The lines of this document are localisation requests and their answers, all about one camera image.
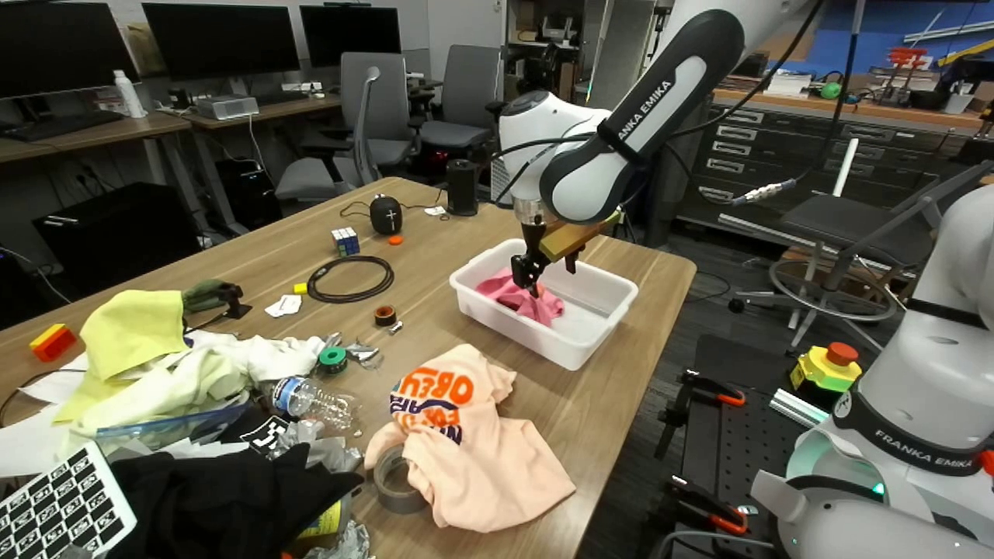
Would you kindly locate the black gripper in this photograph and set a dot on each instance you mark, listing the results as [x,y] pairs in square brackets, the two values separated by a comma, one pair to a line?
[536,242]

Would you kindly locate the pink shirt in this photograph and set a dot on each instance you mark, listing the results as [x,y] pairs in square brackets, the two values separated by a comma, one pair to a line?
[523,301]

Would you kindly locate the peach shirt with orange print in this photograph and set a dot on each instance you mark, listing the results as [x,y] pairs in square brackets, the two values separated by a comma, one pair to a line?
[486,468]

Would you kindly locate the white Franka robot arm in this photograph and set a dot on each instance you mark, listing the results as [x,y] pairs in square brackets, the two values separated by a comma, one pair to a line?
[933,392]

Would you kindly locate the white plastic basket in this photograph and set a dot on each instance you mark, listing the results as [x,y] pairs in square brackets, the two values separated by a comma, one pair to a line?
[579,329]

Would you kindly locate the black cylinder speaker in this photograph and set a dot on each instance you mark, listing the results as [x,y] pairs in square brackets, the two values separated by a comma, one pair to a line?
[464,187]

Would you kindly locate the small white adapter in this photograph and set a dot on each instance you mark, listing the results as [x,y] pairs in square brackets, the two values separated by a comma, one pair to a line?
[437,211]

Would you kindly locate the small orange cap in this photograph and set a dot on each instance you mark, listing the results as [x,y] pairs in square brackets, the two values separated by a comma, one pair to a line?
[396,240]

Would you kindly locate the small black orange roll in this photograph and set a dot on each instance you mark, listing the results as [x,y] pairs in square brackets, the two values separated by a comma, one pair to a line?
[388,316]

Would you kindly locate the black oval speaker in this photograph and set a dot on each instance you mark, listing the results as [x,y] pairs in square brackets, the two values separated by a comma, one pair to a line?
[388,214]

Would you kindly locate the small metal clip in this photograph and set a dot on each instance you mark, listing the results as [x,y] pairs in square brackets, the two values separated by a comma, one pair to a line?
[365,353]

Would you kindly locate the Rubik's cube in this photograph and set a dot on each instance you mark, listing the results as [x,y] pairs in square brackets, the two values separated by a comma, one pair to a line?
[346,242]

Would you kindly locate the grey office chair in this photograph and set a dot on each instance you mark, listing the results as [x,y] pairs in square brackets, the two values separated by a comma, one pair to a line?
[470,89]
[376,103]

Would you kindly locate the small green tape roll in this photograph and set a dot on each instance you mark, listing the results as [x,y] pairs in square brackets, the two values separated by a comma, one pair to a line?
[335,358]

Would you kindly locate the black orange clamp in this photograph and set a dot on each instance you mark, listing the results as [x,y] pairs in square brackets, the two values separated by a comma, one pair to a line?
[716,392]
[716,512]

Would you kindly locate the small yellow piece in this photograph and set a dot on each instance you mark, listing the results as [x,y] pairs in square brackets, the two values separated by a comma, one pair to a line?
[301,291]

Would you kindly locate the white paper tag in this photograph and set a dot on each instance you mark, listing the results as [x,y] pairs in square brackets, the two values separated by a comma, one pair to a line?
[283,306]

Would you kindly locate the clear plastic water bottle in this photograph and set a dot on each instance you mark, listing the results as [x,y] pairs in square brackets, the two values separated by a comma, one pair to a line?
[301,395]

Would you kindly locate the clear plastic bag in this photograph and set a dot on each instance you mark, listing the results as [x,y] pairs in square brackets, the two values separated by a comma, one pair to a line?
[331,454]

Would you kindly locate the pale white cloth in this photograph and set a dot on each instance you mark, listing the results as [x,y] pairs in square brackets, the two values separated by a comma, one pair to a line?
[258,358]

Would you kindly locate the wooden computer desk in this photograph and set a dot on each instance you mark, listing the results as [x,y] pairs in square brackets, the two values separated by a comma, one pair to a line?
[301,105]
[156,129]

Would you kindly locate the black drawer cabinet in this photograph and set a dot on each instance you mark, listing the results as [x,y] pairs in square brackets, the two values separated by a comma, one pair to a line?
[787,155]

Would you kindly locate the black computer monitor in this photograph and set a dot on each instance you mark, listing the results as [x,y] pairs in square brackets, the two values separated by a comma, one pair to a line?
[349,34]
[218,38]
[63,47]

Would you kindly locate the yellow red emergency stop button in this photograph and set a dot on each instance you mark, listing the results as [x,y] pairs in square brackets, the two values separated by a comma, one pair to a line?
[825,371]

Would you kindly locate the black green hand tool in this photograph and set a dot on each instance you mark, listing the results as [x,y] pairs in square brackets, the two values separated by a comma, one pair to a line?
[213,300]

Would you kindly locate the black stool chair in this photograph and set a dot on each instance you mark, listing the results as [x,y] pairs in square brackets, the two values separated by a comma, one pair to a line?
[841,222]

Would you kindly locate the white tube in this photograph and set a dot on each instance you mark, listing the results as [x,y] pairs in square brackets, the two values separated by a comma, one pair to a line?
[843,165]

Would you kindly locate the white flat device box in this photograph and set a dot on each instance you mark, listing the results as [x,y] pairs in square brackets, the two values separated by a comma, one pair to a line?
[222,105]

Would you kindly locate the green object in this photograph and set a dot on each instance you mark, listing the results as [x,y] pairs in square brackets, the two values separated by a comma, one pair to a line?
[827,89]

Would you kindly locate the black cloth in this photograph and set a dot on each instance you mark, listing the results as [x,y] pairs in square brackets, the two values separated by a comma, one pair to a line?
[218,507]

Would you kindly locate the yellow cloth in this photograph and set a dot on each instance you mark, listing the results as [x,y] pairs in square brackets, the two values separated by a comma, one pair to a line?
[128,329]

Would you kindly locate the black office chair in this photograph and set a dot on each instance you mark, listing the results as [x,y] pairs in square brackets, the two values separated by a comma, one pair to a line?
[114,238]

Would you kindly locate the white plastic bottle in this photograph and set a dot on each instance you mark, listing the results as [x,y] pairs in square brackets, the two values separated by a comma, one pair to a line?
[128,98]

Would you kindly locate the red sign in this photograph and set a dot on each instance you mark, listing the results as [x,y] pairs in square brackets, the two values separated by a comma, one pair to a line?
[913,60]

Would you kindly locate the orange block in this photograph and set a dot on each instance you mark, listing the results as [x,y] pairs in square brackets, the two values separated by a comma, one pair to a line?
[52,341]

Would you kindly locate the black keyboard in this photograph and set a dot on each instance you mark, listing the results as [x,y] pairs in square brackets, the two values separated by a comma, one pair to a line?
[63,126]

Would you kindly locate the silver laptop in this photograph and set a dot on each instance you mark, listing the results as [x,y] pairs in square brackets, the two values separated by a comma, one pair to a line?
[58,507]

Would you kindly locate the white paper sheet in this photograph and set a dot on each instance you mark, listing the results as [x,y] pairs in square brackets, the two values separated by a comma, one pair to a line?
[27,451]

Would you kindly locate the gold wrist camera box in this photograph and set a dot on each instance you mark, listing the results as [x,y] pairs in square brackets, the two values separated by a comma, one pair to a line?
[575,238]

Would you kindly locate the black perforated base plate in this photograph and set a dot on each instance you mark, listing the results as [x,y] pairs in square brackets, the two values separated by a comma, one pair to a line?
[748,446]

